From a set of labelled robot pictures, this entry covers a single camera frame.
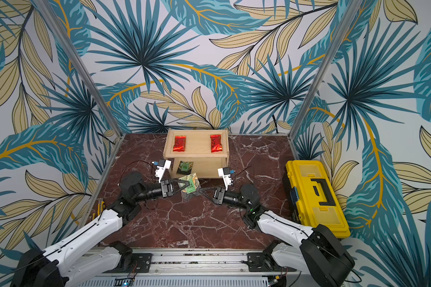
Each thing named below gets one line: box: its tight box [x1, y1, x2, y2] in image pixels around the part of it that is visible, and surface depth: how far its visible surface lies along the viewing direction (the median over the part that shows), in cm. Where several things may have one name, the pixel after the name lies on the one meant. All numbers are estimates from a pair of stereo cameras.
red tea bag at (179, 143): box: [172, 135, 187, 152], surface depth 87 cm
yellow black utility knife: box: [92, 197, 106, 221], surface depth 89 cm
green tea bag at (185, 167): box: [176, 160, 194, 175], surface depth 102 cm
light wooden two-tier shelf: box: [162, 129, 230, 179], surface depth 88 cm
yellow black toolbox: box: [282, 159, 351, 238], surface depth 78 cm
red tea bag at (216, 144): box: [210, 134, 224, 153], surface depth 87 cm
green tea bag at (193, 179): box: [178, 172, 200, 194], surface depth 71 cm
